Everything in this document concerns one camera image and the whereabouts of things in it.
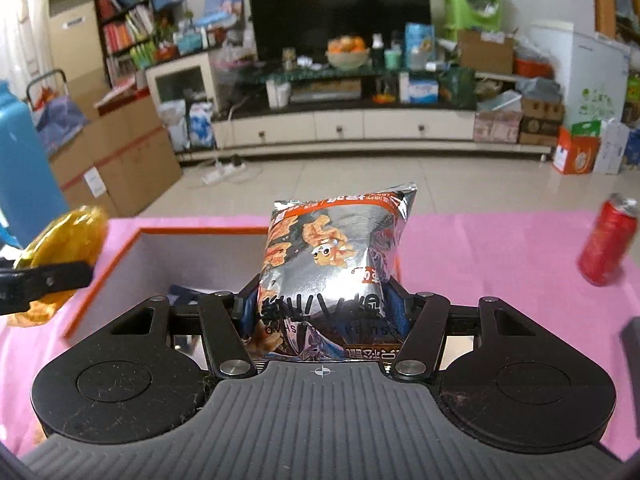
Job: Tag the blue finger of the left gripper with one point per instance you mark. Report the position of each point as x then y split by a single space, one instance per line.
19 287

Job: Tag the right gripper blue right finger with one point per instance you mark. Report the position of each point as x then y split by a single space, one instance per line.
421 352

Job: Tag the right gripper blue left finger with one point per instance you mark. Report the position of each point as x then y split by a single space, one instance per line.
226 318

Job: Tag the golden yellow snack packet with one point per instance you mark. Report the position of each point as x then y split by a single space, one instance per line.
78 235

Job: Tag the silver chip bag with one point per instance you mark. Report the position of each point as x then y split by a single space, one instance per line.
321 294

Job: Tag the blue thermos jug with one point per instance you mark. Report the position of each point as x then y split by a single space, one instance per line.
30 195

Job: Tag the orange storage box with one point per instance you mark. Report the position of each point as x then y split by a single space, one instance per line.
145 258

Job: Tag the pink floral tablecloth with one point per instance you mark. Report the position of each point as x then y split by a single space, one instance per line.
529 260

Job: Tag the large cardboard box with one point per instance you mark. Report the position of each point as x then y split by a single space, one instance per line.
122 161

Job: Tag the white tv cabinet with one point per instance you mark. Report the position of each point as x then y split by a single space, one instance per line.
376 130

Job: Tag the red soda can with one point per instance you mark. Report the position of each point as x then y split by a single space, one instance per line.
613 231

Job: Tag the black rectangular box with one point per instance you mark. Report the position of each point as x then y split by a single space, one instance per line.
630 338

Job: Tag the orange white carton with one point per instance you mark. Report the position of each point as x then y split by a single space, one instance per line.
575 154

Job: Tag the white microwave cabinet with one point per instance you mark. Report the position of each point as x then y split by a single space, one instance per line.
191 74

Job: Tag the fruit bowl with oranges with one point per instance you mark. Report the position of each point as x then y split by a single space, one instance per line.
347 53

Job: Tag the wooden bookshelf with books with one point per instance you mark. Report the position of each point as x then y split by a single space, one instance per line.
127 30

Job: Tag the green plastic drawer rack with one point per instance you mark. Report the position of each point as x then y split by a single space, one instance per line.
470 0

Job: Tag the black television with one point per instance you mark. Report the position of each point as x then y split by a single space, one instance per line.
308 26

